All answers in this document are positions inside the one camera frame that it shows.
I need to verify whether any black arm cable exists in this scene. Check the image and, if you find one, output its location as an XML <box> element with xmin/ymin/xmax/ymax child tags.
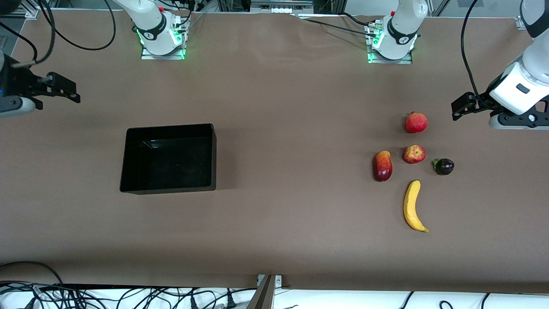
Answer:
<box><xmin>0</xmin><ymin>0</ymin><xmax>117</xmax><ymax>68</ymax></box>
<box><xmin>461</xmin><ymin>0</ymin><xmax>482</xmax><ymax>98</ymax></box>

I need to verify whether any red yellow apple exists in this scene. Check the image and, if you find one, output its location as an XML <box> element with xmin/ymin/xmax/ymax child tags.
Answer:
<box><xmin>402</xmin><ymin>145</ymin><xmax>426</xmax><ymax>164</ymax></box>

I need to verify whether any aluminium frame profile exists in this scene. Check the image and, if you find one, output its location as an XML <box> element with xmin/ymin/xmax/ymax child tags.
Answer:
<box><xmin>0</xmin><ymin>0</ymin><xmax>40</xmax><ymax>19</ymax></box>

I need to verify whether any paper table cover sheet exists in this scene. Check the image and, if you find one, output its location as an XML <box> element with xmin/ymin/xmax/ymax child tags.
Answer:
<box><xmin>0</xmin><ymin>9</ymin><xmax>549</xmax><ymax>290</ymax></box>

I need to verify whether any black cable between bases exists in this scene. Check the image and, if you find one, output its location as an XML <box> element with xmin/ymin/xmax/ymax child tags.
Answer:
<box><xmin>300</xmin><ymin>12</ymin><xmax>379</xmax><ymax>37</ymax></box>

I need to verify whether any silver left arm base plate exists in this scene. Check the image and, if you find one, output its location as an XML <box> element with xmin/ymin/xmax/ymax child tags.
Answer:
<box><xmin>367</xmin><ymin>21</ymin><xmax>413</xmax><ymax>65</ymax></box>

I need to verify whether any black plastic box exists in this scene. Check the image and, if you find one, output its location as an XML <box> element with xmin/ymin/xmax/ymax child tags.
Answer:
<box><xmin>120</xmin><ymin>124</ymin><xmax>217</xmax><ymax>195</ymax></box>

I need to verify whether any round red pomegranate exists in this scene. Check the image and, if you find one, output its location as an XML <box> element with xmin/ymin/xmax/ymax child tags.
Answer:
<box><xmin>405</xmin><ymin>112</ymin><xmax>428</xmax><ymax>134</ymax></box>

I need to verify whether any grey power strip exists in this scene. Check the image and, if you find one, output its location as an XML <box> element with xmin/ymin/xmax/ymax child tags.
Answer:
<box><xmin>250</xmin><ymin>0</ymin><xmax>314</xmax><ymax>14</ymax></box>

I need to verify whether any black looped floor cable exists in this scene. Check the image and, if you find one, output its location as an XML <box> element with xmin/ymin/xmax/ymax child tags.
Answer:
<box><xmin>0</xmin><ymin>261</ymin><xmax>66</xmax><ymax>288</ymax></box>

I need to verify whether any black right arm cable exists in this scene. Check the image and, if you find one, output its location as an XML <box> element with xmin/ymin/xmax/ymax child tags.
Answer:
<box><xmin>0</xmin><ymin>0</ymin><xmax>117</xmax><ymax>68</ymax></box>

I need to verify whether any yellow banana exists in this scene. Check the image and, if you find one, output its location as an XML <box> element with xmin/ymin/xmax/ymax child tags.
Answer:
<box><xmin>403</xmin><ymin>179</ymin><xmax>430</xmax><ymax>233</ymax></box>

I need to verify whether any red yellow mango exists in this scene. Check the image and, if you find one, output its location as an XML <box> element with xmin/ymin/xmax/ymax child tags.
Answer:
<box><xmin>373</xmin><ymin>150</ymin><xmax>393</xmax><ymax>182</ymax></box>

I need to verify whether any dark purple eggplant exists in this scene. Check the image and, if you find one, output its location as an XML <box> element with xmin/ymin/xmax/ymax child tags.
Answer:
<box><xmin>432</xmin><ymin>158</ymin><xmax>455</xmax><ymax>176</ymax></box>

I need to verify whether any grey metal stand bar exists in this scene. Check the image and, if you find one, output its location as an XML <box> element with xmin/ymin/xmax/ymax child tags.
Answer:
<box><xmin>247</xmin><ymin>275</ymin><xmax>276</xmax><ymax>309</ymax></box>

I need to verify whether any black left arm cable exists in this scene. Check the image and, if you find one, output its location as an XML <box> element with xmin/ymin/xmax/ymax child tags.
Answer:
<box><xmin>461</xmin><ymin>0</ymin><xmax>482</xmax><ymax>98</ymax></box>

